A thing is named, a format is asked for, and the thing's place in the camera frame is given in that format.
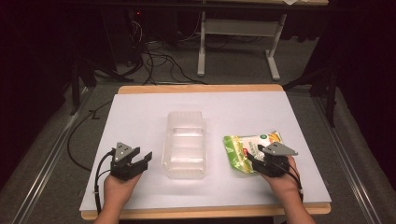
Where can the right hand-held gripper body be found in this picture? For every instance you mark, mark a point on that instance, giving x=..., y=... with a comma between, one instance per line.
x=274, y=161

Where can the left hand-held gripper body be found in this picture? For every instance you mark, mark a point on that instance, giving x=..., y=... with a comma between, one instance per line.
x=124, y=168

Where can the green snack bag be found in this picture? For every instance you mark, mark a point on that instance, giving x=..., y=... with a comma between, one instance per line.
x=241, y=149

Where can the person's right hand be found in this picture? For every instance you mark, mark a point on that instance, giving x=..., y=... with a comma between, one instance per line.
x=283, y=183

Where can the clear plastic container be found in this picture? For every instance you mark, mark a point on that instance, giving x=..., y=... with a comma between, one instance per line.
x=185, y=146

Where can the white table mat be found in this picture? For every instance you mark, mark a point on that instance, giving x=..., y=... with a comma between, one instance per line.
x=186, y=99

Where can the wooden table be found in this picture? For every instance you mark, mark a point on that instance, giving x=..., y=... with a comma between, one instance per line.
x=199, y=88

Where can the black stand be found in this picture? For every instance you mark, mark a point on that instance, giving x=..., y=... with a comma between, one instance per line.
x=76, y=81
x=330, y=90

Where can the metal floor rail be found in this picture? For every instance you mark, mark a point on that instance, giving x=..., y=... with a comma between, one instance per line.
x=345, y=155
x=46, y=161

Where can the white metal desk frame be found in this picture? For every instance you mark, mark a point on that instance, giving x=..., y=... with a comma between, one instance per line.
x=236, y=28

